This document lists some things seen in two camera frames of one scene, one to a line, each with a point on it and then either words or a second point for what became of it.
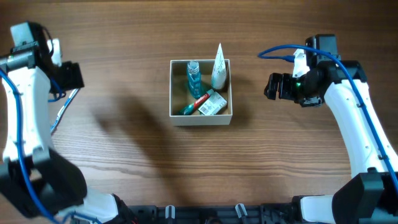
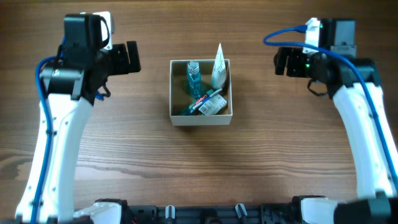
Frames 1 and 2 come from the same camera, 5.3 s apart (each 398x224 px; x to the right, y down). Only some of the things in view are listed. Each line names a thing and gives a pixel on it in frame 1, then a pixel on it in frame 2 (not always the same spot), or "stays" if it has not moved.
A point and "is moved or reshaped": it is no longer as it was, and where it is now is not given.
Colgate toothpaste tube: x=191 y=108 stays
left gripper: x=71 y=75 to x=123 y=58
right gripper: x=285 y=87 to x=290 y=61
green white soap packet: x=213 y=104 stays
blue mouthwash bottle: x=193 y=78 stays
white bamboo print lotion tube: x=219 y=73 stays
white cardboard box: x=180 y=94 stays
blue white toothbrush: x=61 y=112 is moved or reshaped
